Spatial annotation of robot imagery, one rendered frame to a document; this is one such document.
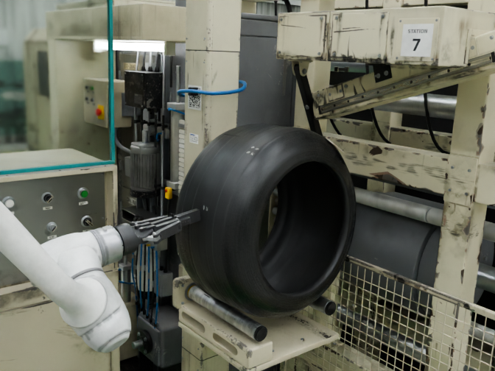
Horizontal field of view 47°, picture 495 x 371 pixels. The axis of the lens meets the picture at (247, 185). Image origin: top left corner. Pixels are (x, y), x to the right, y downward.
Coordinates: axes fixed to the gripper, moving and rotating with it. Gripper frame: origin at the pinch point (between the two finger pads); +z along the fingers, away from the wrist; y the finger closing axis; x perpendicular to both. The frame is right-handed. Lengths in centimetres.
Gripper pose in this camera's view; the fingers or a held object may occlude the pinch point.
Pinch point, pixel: (187, 218)
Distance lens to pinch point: 147.7
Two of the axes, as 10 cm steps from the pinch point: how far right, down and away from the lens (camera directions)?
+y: -6.3, -2.0, 7.5
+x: 0.7, 9.5, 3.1
